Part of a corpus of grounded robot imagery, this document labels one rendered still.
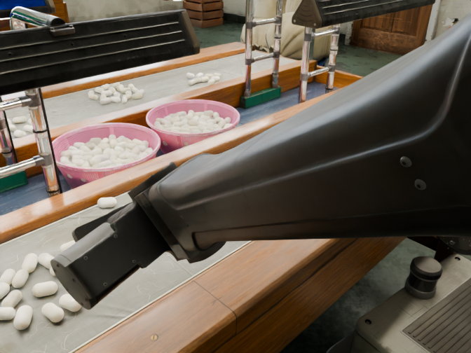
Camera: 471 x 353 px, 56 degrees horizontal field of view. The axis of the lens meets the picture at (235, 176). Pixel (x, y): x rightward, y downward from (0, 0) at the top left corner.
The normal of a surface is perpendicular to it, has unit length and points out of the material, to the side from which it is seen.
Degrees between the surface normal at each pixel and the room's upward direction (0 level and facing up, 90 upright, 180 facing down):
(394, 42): 90
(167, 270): 0
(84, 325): 0
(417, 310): 0
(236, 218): 107
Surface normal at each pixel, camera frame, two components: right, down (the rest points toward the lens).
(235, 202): -0.73, 0.55
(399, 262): 0.02, -0.87
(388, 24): -0.69, 0.35
